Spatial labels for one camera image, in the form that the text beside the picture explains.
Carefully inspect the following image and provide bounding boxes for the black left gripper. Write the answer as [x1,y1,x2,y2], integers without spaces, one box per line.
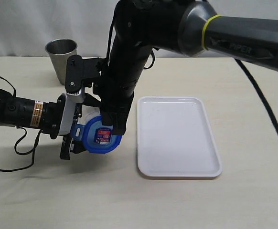
[43,93,101,160]

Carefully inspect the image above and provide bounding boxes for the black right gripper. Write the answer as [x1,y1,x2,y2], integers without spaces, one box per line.
[97,42,151,135]

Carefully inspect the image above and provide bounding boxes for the clear plastic container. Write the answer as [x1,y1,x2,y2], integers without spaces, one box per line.
[77,106,100,125]

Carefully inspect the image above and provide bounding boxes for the blue container lid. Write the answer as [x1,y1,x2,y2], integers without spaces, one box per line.
[70,116,122,154]

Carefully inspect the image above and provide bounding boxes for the stainless steel cup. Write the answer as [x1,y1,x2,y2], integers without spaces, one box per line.
[45,38,77,85]

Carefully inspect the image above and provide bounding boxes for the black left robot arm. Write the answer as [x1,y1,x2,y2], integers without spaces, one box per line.
[0,89,101,160]

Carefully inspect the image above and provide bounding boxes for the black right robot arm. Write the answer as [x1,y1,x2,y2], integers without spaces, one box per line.
[94,0,278,135]

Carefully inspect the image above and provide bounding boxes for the white rectangular tray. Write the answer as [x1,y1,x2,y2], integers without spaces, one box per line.
[137,96,223,179]

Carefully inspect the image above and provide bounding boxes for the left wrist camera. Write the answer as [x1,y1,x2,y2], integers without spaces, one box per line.
[58,90,85,136]

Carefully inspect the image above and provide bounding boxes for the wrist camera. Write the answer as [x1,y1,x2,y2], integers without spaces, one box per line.
[58,90,85,136]
[65,55,105,94]

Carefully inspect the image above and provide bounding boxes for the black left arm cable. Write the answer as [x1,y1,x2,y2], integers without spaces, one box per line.
[0,74,43,172]

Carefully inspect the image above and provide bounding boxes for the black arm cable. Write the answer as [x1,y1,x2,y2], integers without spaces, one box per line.
[0,74,43,172]
[233,58,278,172]

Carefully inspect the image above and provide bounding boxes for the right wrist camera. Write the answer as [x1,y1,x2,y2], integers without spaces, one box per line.
[65,55,105,94]

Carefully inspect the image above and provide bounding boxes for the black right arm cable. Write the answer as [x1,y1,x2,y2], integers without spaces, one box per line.
[233,58,278,172]

